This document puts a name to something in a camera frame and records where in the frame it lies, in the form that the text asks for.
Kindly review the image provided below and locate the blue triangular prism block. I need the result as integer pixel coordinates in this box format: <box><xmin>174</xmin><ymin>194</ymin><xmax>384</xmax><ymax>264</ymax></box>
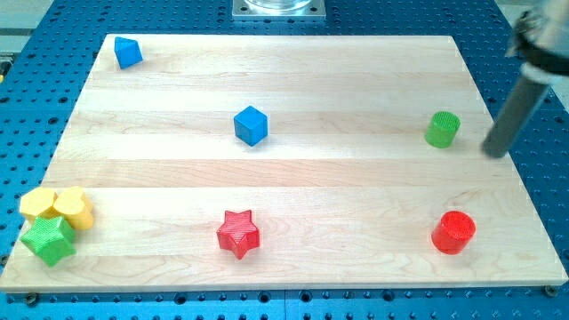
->
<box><xmin>114</xmin><ymin>36</ymin><xmax>143</xmax><ymax>69</ymax></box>

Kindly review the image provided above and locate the green cylinder block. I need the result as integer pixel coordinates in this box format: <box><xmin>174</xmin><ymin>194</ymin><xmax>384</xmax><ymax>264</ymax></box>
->
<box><xmin>424</xmin><ymin>111</ymin><xmax>461</xmax><ymax>148</ymax></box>

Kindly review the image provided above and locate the yellow hexagon block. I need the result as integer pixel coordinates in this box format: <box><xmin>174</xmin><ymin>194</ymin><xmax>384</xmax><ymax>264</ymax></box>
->
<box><xmin>20</xmin><ymin>187</ymin><xmax>58</xmax><ymax>224</ymax></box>

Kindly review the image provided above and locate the red cylinder block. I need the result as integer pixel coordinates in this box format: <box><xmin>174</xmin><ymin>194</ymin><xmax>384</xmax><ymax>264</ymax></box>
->
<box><xmin>431</xmin><ymin>211</ymin><xmax>477</xmax><ymax>255</ymax></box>

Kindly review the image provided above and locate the blue perforated mounting plate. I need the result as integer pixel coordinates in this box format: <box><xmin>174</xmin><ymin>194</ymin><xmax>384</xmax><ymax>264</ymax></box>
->
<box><xmin>1</xmin><ymin>1</ymin><xmax>568</xmax><ymax>319</ymax></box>

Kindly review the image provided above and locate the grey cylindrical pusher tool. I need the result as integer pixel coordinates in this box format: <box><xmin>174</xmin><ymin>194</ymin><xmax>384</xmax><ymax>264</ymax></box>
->
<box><xmin>481</xmin><ymin>76</ymin><xmax>549</xmax><ymax>158</ymax></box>

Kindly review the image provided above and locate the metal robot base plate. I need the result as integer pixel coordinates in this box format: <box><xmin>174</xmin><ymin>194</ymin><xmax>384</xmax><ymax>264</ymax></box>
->
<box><xmin>231</xmin><ymin>0</ymin><xmax>326</xmax><ymax>20</ymax></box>

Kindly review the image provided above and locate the red star block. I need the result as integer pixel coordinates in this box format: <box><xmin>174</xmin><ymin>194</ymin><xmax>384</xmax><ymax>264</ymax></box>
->
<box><xmin>216</xmin><ymin>210</ymin><xmax>260</xmax><ymax>260</ymax></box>

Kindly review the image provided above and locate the blue cube block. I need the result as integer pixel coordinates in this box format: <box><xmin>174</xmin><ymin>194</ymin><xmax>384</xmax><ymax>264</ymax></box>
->
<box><xmin>234</xmin><ymin>106</ymin><xmax>268</xmax><ymax>147</ymax></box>

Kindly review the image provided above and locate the wooden board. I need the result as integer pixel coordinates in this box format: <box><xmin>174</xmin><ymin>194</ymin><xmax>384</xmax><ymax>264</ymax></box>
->
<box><xmin>1</xmin><ymin>34</ymin><xmax>567</xmax><ymax>293</ymax></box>

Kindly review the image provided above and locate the green star block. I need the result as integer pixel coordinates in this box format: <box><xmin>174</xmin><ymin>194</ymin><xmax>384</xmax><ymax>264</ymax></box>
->
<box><xmin>20</xmin><ymin>216</ymin><xmax>76</xmax><ymax>267</ymax></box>

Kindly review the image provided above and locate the yellow heart block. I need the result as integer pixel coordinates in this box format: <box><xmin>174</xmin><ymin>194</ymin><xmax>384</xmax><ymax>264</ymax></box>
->
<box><xmin>53</xmin><ymin>186</ymin><xmax>94</xmax><ymax>230</ymax></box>

